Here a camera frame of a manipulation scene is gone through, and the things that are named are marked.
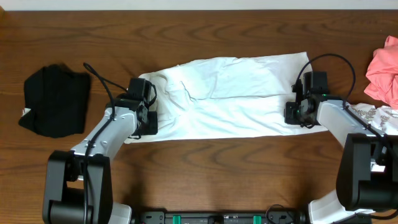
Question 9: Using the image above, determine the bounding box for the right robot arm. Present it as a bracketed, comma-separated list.
[284, 72, 397, 223]

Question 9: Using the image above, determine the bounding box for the pink garment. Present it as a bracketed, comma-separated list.
[364, 35, 397, 110]

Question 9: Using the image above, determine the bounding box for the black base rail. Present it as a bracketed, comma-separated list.
[130, 205, 311, 224]

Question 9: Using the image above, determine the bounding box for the folded black garment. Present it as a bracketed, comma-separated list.
[19, 64, 91, 138]

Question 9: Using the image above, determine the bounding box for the white printed t-shirt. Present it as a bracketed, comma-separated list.
[139, 52, 325, 142]

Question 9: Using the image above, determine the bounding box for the white fern-print garment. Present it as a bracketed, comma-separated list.
[351, 103, 398, 136]

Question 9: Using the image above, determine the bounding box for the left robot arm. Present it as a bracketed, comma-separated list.
[42, 78, 158, 224]

